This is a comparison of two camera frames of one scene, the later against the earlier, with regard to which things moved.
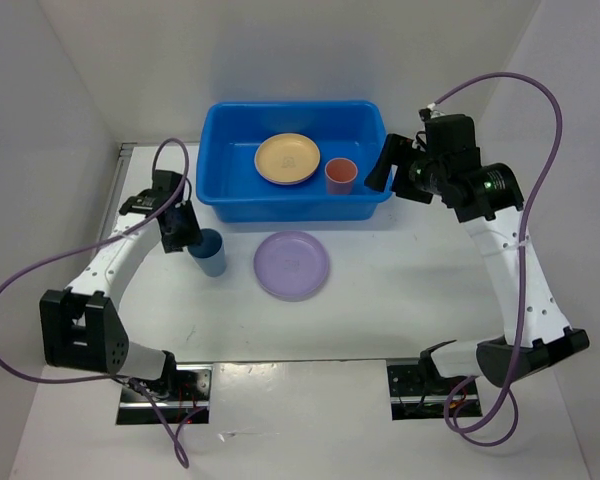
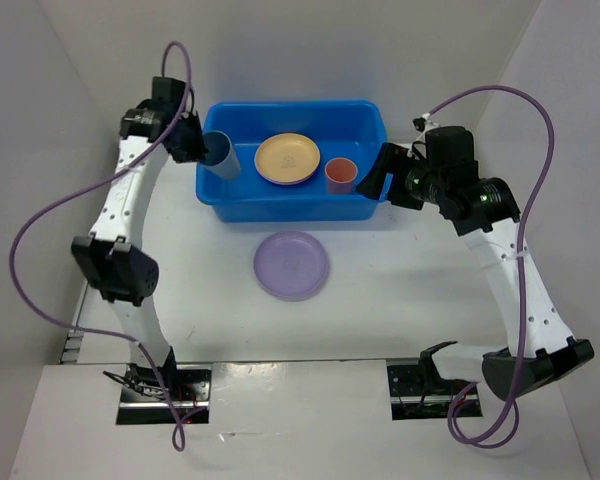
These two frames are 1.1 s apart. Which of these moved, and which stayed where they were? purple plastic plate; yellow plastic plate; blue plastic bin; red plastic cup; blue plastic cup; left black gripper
Moved: left black gripper; blue plastic cup
Stayed: purple plastic plate; yellow plastic plate; blue plastic bin; red plastic cup
